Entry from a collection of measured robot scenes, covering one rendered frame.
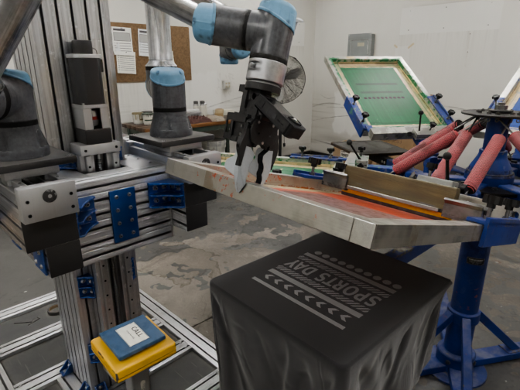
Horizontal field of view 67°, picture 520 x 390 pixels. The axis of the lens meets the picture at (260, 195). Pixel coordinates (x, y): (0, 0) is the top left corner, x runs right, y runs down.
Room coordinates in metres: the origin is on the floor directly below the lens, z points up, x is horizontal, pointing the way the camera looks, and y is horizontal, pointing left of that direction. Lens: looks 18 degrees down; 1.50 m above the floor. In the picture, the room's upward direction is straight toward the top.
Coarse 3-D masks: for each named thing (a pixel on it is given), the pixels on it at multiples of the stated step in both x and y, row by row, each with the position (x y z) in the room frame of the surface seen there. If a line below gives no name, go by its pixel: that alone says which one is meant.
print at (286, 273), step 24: (288, 264) 1.03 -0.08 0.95; (312, 264) 1.03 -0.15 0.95; (336, 264) 1.03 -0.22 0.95; (288, 288) 0.90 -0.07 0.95; (312, 288) 0.90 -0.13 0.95; (336, 288) 0.90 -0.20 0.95; (360, 288) 0.90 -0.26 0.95; (384, 288) 0.90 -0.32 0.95; (312, 312) 0.79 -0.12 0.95; (336, 312) 0.79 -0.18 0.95; (360, 312) 0.79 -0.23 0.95
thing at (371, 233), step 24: (168, 168) 0.94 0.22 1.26; (192, 168) 0.87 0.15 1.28; (216, 168) 1.01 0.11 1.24; (240, 192) 0.74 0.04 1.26; (264, 192) 0.70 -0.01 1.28; (288, 216) 0.64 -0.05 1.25; (312, 216) 0.61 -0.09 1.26; (336, 216) 0.57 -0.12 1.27; (360, 216) 0.58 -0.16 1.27; (360, 240) 0.53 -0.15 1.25; (384, 240) 0.54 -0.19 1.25; (408, 240) 0.59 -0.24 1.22; (432, 240) 0.66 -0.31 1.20; (456, 240) 0.74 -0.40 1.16
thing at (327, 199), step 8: (288, 192) 1.03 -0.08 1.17; (296, 192) 1.08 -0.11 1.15; (304, 192) 1.13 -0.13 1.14; (312, 192) 1.18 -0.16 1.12; (320, 200) 0.99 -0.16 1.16; (328, 200) 1.02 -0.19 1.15; (336, 200) 1.06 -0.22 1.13; (344, 200) 1.11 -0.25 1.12; (352, 200) 1.16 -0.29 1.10; (360, 200) 1.21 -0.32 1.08; (384, 208) 1.12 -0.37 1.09; (392, 208) 1.17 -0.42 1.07
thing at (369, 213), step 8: (344, 208) 0.92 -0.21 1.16; (352, 208) 0.95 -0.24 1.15; (360, 208) 0.99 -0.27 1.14; (368, 208) 1.03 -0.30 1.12; (376, 208) 1.07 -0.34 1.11; (368, 216) 0.86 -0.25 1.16; (376, 216) 0.89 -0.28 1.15; (384, 216) 0.92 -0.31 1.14; (392, 216) 0.96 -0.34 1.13; (400, 216) 1.00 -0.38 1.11; (408, 216) 1.04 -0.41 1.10; (416, 216) 1.08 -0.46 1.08
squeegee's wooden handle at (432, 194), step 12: (348, 168) 1.26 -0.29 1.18; (360, 168) 1.23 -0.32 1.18; (348, 180) 1.25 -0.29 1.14; (360, 180) 1.22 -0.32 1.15; (372, 180) 1.19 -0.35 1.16; (384, 180) 1.16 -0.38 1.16; (396, 180) 1.14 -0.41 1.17; (408, 180) 1.11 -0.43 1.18; (420, 180) 1.09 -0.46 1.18; (384, 192) 1.15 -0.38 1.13; (396, 192) 1.12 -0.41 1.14; (408, 192) 1.10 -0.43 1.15; (420, 192) 1.07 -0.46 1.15; (432, 192) 1.05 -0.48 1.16; (444, 192) 1.03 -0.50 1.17; (456, 192) 1.01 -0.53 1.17; (432, 204) 1.04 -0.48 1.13
